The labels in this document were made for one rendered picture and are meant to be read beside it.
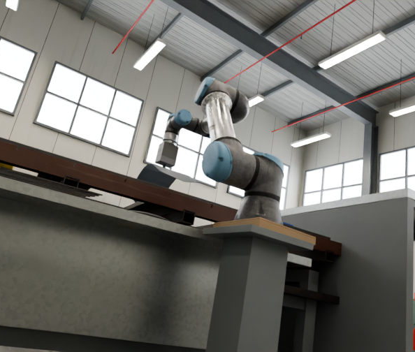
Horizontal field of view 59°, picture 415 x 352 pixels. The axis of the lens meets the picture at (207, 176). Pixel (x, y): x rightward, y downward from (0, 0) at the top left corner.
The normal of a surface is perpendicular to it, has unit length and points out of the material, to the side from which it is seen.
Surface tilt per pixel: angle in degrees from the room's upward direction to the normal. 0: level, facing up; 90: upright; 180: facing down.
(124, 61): 90
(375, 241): 90
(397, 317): 90
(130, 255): 90
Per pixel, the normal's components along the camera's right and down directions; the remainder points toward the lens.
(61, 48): 0.54, -0.16
